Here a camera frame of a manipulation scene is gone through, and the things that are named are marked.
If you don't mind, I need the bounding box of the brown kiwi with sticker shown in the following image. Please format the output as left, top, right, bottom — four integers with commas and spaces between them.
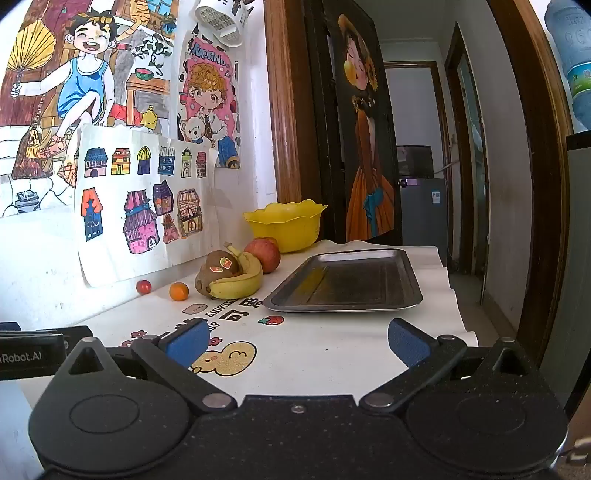
205, 250, 241, 278

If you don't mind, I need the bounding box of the blue water bottle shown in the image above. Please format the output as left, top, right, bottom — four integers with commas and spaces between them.
544, 0, 591, 134

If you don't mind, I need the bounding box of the large red apple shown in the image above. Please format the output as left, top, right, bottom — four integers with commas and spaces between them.
244, 237, 281, 274

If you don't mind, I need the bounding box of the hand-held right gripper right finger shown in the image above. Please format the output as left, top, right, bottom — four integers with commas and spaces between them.
359, 318, 542, 415

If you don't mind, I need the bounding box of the white printed tablecloth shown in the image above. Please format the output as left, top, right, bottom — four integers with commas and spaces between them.
18, 240, 478, 407

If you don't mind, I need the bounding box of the paper with house drawings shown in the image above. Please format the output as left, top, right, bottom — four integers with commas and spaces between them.
74, 124, 220, 288

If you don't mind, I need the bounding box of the hallway side door frame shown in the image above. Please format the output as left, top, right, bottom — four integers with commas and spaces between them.
444, 22, 491, 305

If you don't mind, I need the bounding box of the yellow plastic bowl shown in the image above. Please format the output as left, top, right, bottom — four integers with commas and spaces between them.
243, 200, 328, 253

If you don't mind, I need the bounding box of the metal tray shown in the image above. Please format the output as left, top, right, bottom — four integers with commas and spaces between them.
263, 249, 424, 313

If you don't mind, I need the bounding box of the door poster with orange dress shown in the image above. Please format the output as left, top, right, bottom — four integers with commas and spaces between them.
337, 13, 397, 241

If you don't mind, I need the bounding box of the wall poster of laughing child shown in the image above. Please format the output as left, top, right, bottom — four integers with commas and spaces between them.
0, 0, 178, 217

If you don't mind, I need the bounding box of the yellow banana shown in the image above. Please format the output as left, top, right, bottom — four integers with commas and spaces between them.
207, 242, 265, 299

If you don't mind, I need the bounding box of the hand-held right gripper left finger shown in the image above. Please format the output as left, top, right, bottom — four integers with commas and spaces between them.
54, 318, 238, 415

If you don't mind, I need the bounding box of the brown wooden door jamb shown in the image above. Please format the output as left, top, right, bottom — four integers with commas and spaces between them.
264, 0, 305, 206
489, 0, 573, 365

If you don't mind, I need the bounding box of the white plastic basket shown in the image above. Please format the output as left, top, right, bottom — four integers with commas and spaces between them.
194, 0, 254, 48

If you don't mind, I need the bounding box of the black box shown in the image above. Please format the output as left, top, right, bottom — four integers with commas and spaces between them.
397, 145, 435, 178

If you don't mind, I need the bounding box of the dark door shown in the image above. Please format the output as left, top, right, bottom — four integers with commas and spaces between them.
302, 0, 402, 245

